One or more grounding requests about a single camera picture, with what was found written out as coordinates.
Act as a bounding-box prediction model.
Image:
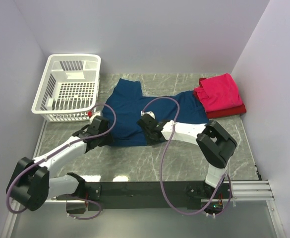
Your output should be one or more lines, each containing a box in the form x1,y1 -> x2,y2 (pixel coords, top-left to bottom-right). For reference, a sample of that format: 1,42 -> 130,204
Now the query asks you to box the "black base beam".
55,180 -> 233,214

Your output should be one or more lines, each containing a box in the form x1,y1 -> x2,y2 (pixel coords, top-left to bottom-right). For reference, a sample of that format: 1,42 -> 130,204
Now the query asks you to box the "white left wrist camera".
87,110 -> 102,119

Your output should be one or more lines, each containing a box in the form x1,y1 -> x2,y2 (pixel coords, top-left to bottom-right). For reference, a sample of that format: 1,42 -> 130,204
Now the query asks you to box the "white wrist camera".
87,110 -> 102,119
140,111 -> 155,119

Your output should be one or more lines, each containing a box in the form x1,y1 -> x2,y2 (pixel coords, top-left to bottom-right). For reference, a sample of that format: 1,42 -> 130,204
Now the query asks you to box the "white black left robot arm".
6,116 -> 113,214

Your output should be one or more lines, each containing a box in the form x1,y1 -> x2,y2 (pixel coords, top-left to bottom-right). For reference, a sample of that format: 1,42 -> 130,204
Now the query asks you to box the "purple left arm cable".
5,103 -> 116,220

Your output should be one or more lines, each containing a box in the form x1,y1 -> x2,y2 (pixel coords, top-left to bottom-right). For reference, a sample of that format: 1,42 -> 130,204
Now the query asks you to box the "white plastic basket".
31,54 -> 101,122

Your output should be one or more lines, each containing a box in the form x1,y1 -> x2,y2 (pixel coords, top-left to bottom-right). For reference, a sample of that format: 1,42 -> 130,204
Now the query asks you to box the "blue t shirt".
106,78 -> 209,147

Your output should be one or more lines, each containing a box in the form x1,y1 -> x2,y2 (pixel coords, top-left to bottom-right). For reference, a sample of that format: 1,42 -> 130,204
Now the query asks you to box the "pink folded t shirt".
193,73 -> 243,112

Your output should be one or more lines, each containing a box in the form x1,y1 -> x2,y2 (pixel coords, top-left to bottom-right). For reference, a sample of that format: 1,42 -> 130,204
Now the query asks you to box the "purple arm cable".
141,97 -> 232,216
5,103 -> 116,220

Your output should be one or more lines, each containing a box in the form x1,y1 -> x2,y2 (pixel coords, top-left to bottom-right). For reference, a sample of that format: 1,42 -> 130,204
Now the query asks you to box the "aluminium rail frame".
0,120 -> 287,238

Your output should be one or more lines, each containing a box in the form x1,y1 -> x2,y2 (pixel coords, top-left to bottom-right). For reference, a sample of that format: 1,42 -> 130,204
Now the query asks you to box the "red folded t shirt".
192,77 -> 247,119

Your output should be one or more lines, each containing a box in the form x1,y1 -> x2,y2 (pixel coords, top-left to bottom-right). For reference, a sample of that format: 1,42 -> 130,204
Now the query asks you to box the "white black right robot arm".
137,114 -> 237,198

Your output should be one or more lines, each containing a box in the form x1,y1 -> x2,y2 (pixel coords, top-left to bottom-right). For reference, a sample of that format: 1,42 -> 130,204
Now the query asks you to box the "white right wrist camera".
140,111 -> 155,119

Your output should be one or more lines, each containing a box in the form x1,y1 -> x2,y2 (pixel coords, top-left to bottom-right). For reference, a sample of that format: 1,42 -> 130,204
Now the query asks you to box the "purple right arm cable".
141,97 -> 232,216

